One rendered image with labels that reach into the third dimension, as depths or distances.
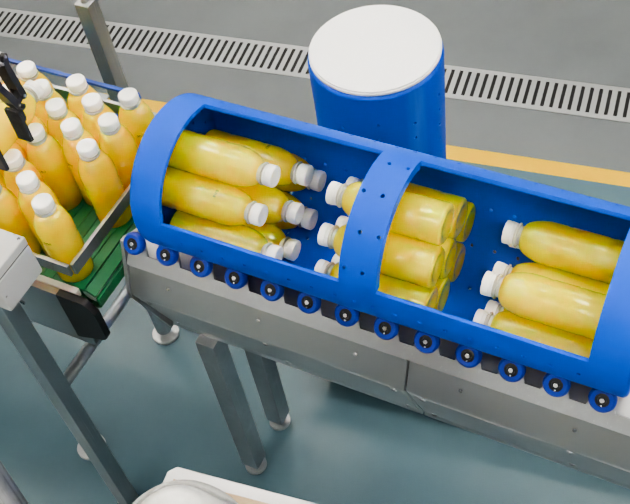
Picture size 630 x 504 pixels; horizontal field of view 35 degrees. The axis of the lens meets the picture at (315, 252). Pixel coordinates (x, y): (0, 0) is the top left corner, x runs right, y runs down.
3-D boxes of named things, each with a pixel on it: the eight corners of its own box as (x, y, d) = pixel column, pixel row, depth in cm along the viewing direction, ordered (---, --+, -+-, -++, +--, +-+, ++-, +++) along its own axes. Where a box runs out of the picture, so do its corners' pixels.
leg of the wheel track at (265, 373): (284, 434, 268) (244, 301, 219) (266, 426, 270) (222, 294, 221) (294, 416, 271) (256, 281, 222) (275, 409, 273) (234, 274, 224)
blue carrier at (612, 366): (619, 430, 156) (642, 339, 133) (155, 271, 187) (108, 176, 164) (665, 287, 169) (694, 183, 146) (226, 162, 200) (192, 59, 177)
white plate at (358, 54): (456, 11, 208) (456, 16, 209) (332, -3, 216) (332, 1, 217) (422, 101, 193) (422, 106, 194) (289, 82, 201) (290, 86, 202)
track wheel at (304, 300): (319, 293, 173) (323, 290, 175) (296, 288, 175) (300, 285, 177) (316, 317, 175) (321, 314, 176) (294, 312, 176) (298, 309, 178)
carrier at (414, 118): (459, 264, 278) (363, 245, 286) (458, 15, 209) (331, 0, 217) (434, 347, 262) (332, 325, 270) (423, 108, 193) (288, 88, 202)
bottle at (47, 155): (55, 186, 210) (23, 122, 195) (87, 186, 209) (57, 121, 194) (46, 212, 205) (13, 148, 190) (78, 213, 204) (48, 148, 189)
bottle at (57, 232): (68, 252, 198) (36, 188, 183) (100, 258, 196) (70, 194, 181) (52, 280, 194) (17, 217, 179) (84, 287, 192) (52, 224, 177)
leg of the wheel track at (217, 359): (260, 478, 261) (214, 351, 212) (241, 470, 263) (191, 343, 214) (270, 459, 264) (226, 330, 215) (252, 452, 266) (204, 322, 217)
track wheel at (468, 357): (481, 346, 163) (485, 343, 165) (455, 340, 165) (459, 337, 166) (478, 371, 164) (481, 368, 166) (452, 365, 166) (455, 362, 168)
